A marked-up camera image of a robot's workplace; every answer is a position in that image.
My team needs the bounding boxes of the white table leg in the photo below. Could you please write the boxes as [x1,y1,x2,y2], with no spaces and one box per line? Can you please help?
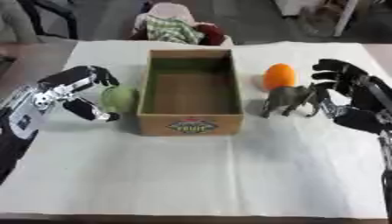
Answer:
[332,0,361,38]

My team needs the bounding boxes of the white chair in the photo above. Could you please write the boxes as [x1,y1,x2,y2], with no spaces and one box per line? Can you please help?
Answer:
[129,2,236,46]

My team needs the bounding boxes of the green white checked cloth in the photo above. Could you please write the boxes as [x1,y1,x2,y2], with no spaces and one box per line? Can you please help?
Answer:
[143,15,207,46]

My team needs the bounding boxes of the orange oval toy fruit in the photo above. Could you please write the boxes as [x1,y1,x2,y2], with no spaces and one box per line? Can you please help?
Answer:
[262,63,298,92]

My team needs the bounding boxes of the dark red bag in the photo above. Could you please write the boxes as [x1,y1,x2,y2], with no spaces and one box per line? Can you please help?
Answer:
[192,23,227,46]

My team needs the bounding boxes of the black chair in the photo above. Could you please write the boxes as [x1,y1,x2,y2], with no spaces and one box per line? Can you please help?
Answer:
[17,0,80,40]

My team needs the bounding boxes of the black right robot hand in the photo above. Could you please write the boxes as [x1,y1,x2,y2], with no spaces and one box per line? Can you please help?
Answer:
[304,58,392,135]

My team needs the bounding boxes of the tan cardboard box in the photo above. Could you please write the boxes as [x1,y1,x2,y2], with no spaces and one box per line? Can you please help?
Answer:
[136,48,245,137]

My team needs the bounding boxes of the grey toy elephant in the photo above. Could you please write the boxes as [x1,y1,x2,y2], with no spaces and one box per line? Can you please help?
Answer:
[258,84,322,119]

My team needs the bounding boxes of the green round toy fruit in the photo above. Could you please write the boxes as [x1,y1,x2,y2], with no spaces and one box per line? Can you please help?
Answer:
[99,85,141,114]

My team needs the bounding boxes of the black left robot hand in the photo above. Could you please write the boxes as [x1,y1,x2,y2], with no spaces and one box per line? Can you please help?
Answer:
[35,65,123,123]

